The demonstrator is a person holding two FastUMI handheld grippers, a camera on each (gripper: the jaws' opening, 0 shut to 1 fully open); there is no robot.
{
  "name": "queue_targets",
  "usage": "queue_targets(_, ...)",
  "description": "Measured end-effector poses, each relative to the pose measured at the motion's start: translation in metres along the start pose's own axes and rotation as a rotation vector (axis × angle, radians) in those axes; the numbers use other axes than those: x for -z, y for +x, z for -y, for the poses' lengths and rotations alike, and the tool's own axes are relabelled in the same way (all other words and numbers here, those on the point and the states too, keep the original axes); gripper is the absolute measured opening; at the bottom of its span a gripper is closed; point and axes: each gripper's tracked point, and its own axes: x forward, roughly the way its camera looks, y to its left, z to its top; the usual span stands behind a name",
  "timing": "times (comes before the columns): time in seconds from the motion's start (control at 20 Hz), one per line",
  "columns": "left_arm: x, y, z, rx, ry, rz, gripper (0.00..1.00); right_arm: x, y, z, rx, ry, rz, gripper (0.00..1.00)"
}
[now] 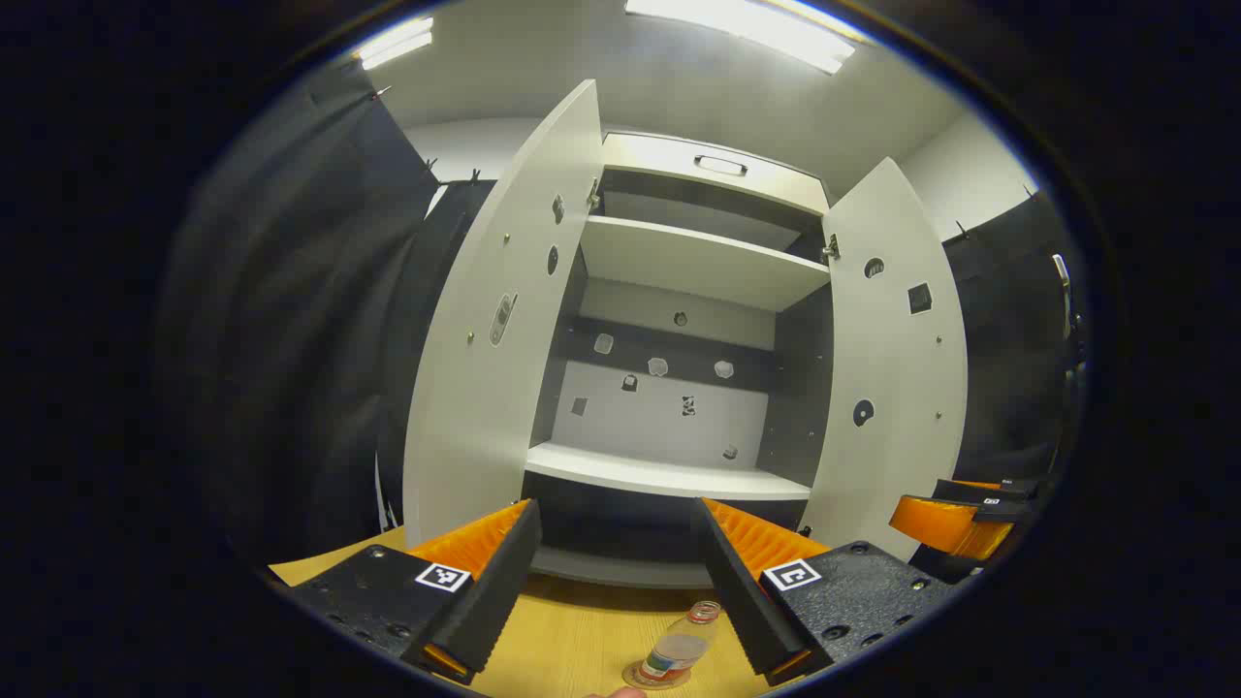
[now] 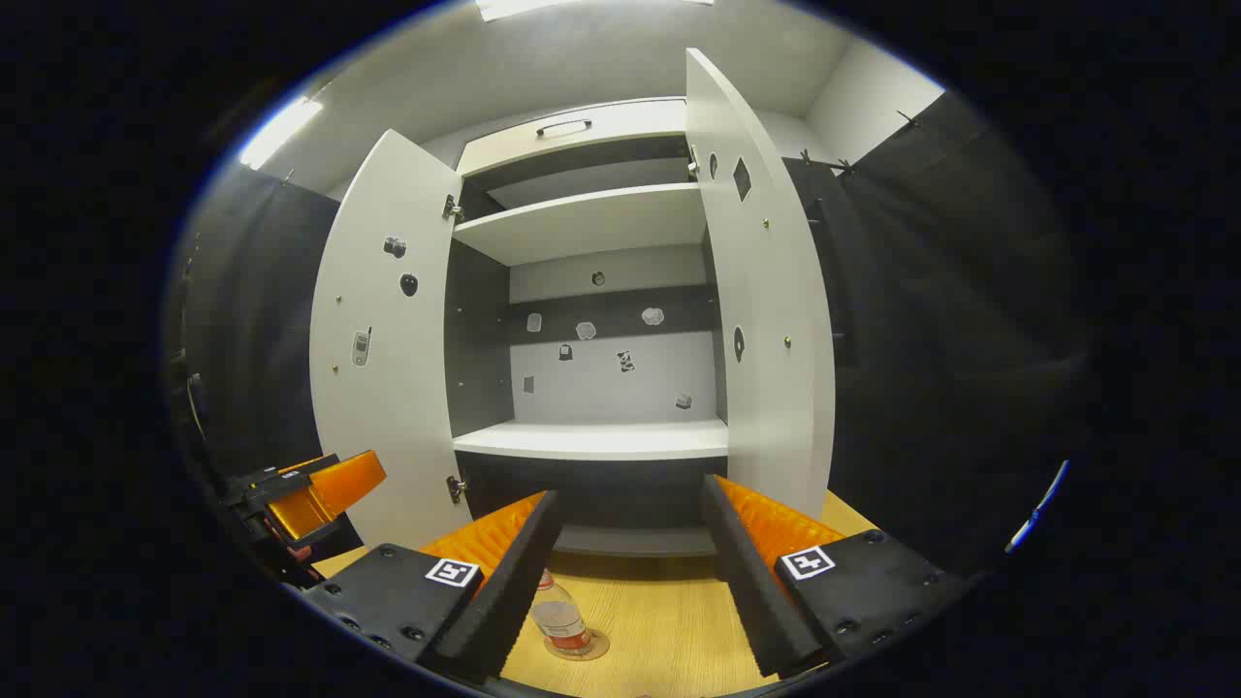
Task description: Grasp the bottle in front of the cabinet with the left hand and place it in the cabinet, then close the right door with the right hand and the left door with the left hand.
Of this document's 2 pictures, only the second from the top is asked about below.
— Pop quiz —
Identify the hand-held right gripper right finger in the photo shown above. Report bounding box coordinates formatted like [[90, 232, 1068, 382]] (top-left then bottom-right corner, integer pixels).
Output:
[[700, 473, 971, 680]]

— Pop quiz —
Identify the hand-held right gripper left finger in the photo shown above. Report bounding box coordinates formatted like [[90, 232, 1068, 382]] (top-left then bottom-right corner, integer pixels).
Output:
[[301, 490, 565, 684]]

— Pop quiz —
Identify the clear plastic bottle red label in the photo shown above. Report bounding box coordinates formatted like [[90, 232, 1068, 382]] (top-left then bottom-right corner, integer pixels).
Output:
[[529, 568, 594, 658]]

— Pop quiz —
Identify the white cabinet door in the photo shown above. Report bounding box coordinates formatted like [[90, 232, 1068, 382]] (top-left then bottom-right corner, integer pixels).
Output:
[[308, 129, 476, 552], [685, 47, 837, 520]]

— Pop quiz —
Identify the round wooden coaster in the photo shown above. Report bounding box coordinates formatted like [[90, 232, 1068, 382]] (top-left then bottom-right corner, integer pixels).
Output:
[[543, 628, 611, 662]]

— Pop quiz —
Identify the white cabinet shelf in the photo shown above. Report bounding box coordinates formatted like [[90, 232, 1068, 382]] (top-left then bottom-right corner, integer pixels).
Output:
[[452, 182, 709, 268], [452, 419, 730, 461]]

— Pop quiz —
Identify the white blue printed object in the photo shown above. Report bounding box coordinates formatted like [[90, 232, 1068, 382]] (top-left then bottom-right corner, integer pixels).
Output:
[[1005, 460, 1070, 555]]

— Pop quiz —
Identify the black backdrop cloth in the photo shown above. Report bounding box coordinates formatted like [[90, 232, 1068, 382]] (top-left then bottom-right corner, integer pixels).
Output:
[[165, 87, 1097, 583]]

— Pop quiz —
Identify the long ceiling light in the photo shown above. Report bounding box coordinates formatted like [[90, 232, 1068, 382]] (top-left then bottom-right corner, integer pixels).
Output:
[[475, 0, 714, 22], [238, 97, 324, 171]]

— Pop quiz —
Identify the white cabinet drawer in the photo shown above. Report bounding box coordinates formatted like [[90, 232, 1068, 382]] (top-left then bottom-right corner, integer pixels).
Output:
[[456, 97, 689, 178]]

